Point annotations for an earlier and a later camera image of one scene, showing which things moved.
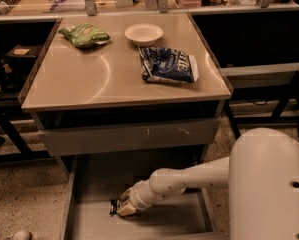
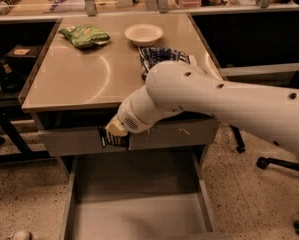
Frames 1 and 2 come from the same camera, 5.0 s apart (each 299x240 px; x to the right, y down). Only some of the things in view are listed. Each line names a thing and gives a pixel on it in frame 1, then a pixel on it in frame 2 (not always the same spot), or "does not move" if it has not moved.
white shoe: [21, 235] does not move
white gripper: [138, 195] to [128, 119]
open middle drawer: [92, 182] does not move
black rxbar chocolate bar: [113, 203] to [108, 139]
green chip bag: [85, 36] does not move
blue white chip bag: [164, 64] does not move
